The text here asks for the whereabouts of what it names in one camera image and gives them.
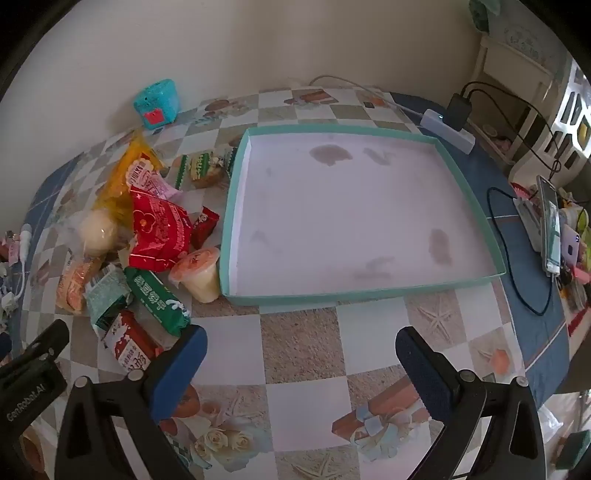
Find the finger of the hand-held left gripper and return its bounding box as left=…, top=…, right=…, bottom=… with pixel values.
left=8, top=318, right=71, bottom=366

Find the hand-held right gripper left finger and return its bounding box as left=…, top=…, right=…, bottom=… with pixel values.
left=54, top=324, right=208, bottom=480

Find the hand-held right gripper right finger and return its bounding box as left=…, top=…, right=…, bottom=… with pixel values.
left=394, top=325, right=548, bottom=480

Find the red white milk snack packet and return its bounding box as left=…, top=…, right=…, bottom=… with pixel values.
left=100, top=309, right=164, bottom=374

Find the orange bread packet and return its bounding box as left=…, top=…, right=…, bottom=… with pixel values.
left=55, top=251, right=105, bottom=317

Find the jelly cup orange lid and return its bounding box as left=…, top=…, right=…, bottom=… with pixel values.
left=168, top=247, right=221, bottom=304

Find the large red snack packet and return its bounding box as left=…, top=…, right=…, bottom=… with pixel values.
left=127, top=187, right=192, bottom=273

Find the teal shallow cardboard tray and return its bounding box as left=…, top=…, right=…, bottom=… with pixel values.
left=219, top=127, right=507, bottom=306

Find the pink cake roll packet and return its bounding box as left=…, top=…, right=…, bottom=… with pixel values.
left=127, top=157, right=183, bottom=201

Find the grey green snack packet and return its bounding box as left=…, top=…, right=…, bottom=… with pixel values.
left=83, top=265, right=134, bottom=330

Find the small pink packet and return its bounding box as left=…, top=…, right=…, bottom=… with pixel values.
left=0, top=231, right=21, bottom=264

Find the white handheld device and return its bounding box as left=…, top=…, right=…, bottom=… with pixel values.
left=16, top=224, right=33, bottom=266

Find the round cream bun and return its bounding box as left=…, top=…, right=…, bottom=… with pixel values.
left=78, top=210, right=120, bottom=257

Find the small dark red snack packet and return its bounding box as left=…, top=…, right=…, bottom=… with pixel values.
left=191, top=206, right=220, bottom=250

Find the green sponge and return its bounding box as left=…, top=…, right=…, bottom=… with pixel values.
left=556, top=429, right=587, bottom=469

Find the yellow snack bag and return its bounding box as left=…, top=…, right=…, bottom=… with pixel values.
left=95, top=131, right=167, bottom=222

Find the white box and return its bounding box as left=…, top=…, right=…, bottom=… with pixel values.
left=512, top=185, right=548, bottom=252

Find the smartphone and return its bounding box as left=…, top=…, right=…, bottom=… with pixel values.
left=536, top=174, right=563, bottom=277

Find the green white cake packet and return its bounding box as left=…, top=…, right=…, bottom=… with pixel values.
left=174, top=148, right=238, bottom=190

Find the white power strip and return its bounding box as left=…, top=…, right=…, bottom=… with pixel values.
left=419, top=109, right=476, bottom=155

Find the black charger adapter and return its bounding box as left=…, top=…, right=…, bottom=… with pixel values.
left=444, top=93, right=474, bottom=131

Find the teal toy box red label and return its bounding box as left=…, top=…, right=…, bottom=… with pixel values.
left=134, top=78, right=178, bottom=131

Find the white cutout panel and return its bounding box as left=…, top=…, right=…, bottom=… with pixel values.
left=508, top=60, right=591, bottom=185

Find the white side cabinet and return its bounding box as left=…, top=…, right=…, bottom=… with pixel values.
left=471, top=32, right=557, bottom=162

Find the white cable with plug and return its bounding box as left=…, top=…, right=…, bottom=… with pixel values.
left=2, top=261, right=27, bottom=315

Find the black looped cable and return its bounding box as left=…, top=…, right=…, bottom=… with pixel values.
left=487, top=187, right=555, bottom=317

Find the white power cable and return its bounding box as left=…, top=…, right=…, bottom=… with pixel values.
left=308, top=75, right=426, bottom=116

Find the black charger cable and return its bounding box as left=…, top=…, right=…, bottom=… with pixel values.
left=462, top=80, right=561, bottom=178

